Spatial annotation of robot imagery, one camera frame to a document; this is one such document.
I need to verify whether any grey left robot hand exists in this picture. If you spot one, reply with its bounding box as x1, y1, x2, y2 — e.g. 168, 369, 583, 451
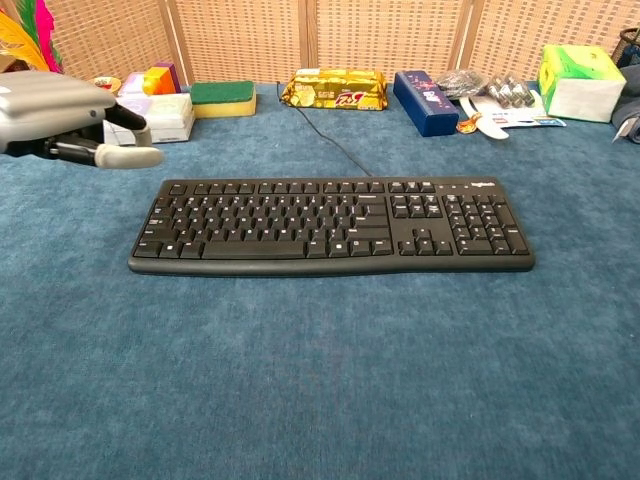
0, 69, 165, 170

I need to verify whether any round red yellow tin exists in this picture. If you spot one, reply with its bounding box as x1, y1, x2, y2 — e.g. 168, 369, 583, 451
92, 76, 123, 97

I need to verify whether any colourful feather shuttlecock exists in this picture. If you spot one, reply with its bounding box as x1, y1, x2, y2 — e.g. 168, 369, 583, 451
0, 0, 65, 75

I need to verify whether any pink tissue pack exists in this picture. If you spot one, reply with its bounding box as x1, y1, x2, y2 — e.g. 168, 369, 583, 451
118, 72, 147, 97

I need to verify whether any orange yellow toy block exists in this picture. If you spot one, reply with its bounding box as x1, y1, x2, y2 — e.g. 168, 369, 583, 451
142, 67, 177, 96

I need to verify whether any white pocket tissue multipack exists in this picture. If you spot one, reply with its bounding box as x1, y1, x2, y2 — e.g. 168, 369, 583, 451
102, 93, 196, 147

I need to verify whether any purple toy block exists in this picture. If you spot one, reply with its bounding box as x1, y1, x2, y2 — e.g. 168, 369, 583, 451
154, 61, 183, 94

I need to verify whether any green and yellow sponge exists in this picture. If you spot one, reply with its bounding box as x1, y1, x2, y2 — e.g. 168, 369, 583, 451
190, 81, 258, 120

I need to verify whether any wicker folding screen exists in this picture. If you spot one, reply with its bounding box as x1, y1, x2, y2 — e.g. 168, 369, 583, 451
0, 0, 640, 87

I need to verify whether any black Logitech keyboard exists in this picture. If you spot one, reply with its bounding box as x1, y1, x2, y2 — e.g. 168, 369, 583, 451
127, 175, 537, 278

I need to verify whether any gold snack package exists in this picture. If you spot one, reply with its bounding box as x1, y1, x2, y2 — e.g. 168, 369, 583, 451
280, 68, 390, 112

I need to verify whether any dark blue long box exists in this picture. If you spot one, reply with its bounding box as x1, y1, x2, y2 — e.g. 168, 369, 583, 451
392, 70, 460, 138

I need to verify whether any blue carpet table cover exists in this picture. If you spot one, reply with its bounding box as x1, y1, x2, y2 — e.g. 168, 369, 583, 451
0, 82, 640, 480

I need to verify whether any black plastic parts bag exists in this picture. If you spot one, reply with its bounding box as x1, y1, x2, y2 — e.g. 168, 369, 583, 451
433, 69, 484, 99

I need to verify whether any small orange patterned toy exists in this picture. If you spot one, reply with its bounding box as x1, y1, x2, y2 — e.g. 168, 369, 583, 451
456, 113, 484, 136

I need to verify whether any white foam glider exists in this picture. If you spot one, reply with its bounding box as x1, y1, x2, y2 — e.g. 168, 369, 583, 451
458, 94, 512, 141

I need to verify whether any clear bag of batteries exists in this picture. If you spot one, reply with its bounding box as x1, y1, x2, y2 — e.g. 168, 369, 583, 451
481, 73, 537, 109

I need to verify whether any blue white paper leaflet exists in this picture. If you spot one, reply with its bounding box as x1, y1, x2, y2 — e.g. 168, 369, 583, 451
489, 106, 569, 129

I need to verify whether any green white tissue box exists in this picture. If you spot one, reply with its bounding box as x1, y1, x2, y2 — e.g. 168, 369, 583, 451
537, 44, 628, 124

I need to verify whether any dark grey folded cloth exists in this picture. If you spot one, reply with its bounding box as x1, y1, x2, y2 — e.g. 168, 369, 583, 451
611, 64, 640, 145

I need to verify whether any black keyboard cable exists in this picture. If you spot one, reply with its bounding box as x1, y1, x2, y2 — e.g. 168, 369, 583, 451
275, 81, 374, 178

